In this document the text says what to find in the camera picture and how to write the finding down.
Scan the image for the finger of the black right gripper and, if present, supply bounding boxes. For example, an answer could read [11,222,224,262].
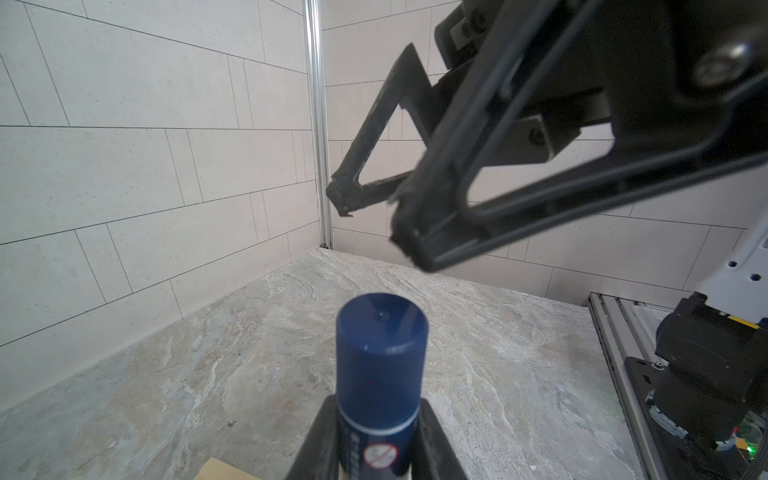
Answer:
[391,1,767,272]
[325,43,475,218]

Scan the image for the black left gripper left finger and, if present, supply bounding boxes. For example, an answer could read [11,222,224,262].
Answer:
[285,395,340,480]

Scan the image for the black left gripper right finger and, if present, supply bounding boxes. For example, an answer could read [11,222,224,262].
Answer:
[413,398,468,480]

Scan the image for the yellow paper envelope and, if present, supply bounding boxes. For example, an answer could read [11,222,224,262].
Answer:
[194,457,260,480]

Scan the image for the blue glue stick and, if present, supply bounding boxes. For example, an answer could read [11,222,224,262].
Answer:
[336,293,429,479]

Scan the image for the aluminium corner post left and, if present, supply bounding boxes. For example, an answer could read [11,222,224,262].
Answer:
[304,0,333,249]

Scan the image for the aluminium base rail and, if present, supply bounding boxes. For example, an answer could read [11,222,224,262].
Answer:
[586,293,690,479]

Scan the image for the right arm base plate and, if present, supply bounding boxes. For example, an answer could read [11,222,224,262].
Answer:
[619,357,767,479]

